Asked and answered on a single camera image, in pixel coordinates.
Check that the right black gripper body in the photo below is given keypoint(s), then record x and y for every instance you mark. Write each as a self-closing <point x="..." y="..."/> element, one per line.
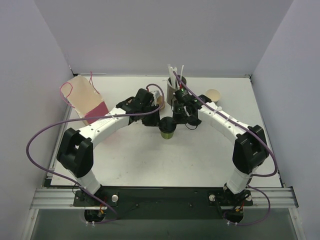
<point x="183" y="116"/>

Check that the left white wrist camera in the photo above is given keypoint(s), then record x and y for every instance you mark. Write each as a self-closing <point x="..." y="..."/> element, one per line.
<point x="156" y="94"/>

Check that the brown cardboard cup carrier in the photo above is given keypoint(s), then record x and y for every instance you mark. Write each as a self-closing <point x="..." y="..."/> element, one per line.
<point x="161" y="102"/>

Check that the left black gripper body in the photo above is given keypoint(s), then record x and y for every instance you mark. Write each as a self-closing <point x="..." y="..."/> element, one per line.
<point x="152" y="119"/>

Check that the black plastic cup lid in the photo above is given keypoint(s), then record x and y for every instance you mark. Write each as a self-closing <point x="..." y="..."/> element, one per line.
<point x="167" y="125"/>
<point x="194" y="122"/>

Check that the aluminium frame rail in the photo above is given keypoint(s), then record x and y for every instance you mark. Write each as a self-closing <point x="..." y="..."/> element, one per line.
<point x="67" y="198"/>

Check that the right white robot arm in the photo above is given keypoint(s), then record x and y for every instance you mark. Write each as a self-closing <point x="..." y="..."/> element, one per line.
<point x="249" y="143"/>

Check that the grey cylindrical straw holder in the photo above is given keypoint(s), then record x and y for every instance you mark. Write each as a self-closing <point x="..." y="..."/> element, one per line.
<point x="170" y="92"/>

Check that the brown paper takeout bag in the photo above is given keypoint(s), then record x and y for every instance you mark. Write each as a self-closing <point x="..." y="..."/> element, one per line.
<point x="80" y="93"/>

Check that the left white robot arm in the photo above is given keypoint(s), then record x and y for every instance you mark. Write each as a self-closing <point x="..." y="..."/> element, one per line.
<point x="76" y="150"/>

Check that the green paper coffee cup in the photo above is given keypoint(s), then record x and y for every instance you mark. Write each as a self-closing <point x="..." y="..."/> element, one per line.
<point x="214" y="95"/>
<point x="167" y="134"/>

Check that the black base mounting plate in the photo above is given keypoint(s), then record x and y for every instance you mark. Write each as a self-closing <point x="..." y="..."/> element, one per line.
<point x="172" y="203"/>

